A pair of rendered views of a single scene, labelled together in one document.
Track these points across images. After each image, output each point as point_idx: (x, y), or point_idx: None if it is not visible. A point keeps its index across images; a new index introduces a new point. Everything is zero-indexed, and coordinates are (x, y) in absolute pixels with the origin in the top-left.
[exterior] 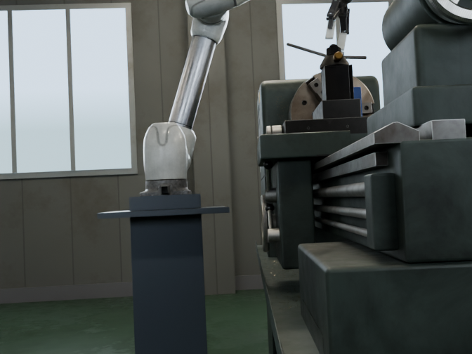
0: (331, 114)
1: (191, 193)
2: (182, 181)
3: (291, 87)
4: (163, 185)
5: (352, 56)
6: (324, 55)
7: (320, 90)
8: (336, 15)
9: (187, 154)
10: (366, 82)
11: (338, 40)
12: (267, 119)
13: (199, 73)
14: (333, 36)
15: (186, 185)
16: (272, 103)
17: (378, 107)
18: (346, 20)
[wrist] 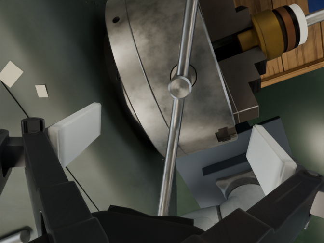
0: None
1: (220, 179)
2: (254, 182)
3: (155, 182)
4: None
5: (194, 33)
6: (177, 146)
7: (260, 85)
8: (292, 187)
9: (219, 214)
10: (54, 7)
11: (82, 148)
12: (175, 174)
13: None
14: (262, 128)
15: (246, 179)
16: (173, 188)
17: None
18: (36, 174)
